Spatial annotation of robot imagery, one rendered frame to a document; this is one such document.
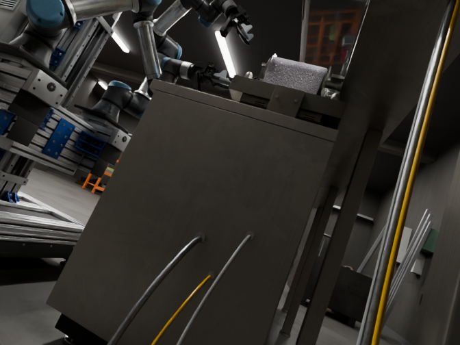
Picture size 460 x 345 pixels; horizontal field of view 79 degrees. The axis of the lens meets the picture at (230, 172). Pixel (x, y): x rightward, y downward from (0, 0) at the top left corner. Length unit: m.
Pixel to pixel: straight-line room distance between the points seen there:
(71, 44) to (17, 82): 0.47
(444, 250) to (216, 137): 0.69
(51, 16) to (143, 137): 0.57
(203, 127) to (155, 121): 0.17
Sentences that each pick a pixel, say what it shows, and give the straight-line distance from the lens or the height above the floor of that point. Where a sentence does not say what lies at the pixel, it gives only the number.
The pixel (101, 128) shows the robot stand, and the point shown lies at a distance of 1.67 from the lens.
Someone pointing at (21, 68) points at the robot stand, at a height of 0.75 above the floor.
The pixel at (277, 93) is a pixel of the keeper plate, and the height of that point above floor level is 0.99.
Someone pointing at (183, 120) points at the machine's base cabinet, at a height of 0.78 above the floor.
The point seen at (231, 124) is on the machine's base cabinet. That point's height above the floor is 0.82.
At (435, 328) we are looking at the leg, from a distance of 0.34.
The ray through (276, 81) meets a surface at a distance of 1.28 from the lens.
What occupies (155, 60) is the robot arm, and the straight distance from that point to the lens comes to 1.52.
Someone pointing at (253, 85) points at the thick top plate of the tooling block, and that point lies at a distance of 1.04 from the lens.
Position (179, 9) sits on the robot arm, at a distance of 1.71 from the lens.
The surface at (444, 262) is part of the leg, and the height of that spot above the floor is 0.56.
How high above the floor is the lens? 0.50
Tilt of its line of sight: 11 degrees up
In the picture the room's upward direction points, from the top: 23 degrees clockwise
